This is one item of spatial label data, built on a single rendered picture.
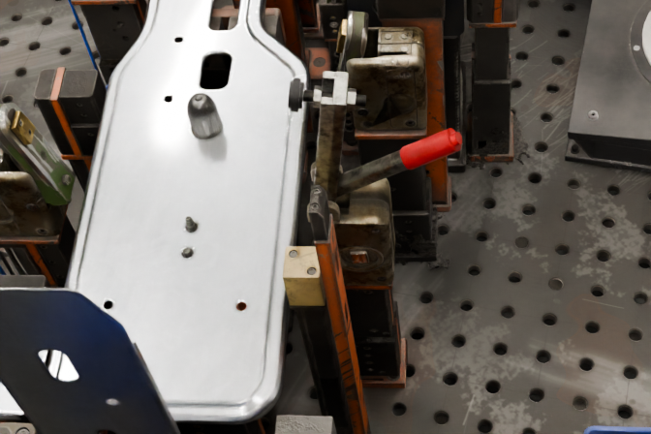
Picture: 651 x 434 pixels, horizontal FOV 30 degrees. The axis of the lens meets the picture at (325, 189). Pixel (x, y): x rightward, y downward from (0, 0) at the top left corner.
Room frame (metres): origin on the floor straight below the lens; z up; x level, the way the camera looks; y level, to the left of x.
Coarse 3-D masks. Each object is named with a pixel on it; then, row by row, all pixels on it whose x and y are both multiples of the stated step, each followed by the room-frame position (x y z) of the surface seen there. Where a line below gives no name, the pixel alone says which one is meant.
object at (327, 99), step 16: (336, 80) 0.66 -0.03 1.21; (304, 96) 0.65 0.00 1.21; (320, 96) 0.65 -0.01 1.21; (336, 96) 0.64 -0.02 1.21; (352, 96) 0.65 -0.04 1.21; (320, 112) 0.64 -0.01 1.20; (336, 112) 0.63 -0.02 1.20; (320, 128) 0.64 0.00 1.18; (336, 128) 0.63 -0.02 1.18; (320, 144) 0.64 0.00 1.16; (336, 144) 0.63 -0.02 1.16; (320, 160) 0.64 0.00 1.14; (336, 160) 0.63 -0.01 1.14; (320, 176) 0.64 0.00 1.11; (336, 176) 0.63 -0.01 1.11; (336, 192) 0.64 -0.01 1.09
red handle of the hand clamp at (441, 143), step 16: (416, 144) 0.64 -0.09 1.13; (432, 144) 0.63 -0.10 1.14; (448, 144) 0.62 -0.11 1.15; (384, 160) 0.65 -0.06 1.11; (400, 160) 0.64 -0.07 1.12; (416, 160) 0.63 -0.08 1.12; (432, 160) 0.62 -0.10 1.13; (352, 176) 0.65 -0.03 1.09; (368, 176) 0.64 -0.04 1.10; (384, 176) 0.64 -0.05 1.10
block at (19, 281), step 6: (0, 276) 0.68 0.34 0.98; (6, 276) 0.68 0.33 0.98; (12, 276) 0.68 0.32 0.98; (18, 276) 0.68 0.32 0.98; (24, 276) 0.68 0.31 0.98; (30, 276) 0.67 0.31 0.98; (36, 276) 0.67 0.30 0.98; (42, 276) 0.67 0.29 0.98; (0, 282) 0.67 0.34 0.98; (6, 282) 0.67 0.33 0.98; (12, 282) 0.67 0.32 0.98; (18, 282) 0.67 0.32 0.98; (24, 282) 0.67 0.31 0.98; (30, 282) 0.67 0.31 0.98; (36, 282) 0.67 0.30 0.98; (42, 282) 0.67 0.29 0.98; (48, 282) 0.67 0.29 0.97; (48, 354) 0.62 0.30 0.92; (102, 432) 0.62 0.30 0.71; (108, 432) 0.63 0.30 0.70
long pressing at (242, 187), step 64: (192, 0) 0.99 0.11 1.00; (256, 0) 0.97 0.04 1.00; (128, 64) 0.91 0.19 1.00; (192, 64) 0.90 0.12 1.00; (256, 64) 0.88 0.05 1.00; (128, 128) 0.82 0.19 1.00; (256, 128) 0.79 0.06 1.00; (128, 192) 0.74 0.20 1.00; (192, 192) 0.73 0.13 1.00; (256, 192) 0.71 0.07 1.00; (128, 256) 0.66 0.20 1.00; (192, 256) 0.65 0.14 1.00; (256, 256) 0.64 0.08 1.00; (128, 320) 0.59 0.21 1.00; (192, 320) 0.58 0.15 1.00; (256, 320) 0.57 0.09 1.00; (192, 384) 0.51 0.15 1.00; (256, 384) 0.50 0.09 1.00
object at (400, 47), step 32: (384, 32) 0.83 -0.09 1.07; (416, 32) 0.82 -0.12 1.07; (352, 64) 0.80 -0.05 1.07; (384, 64) 0.79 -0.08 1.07; (416, 64) 0.79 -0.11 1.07; (384, 96) 0.79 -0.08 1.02; (416, 96) 0.79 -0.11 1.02; (384, 128) 0.79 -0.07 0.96; (416, 128) 0.79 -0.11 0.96; (416, 192) 0.79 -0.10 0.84; (416, 224) 0.79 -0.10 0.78; (416, 256) 0.78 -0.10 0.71
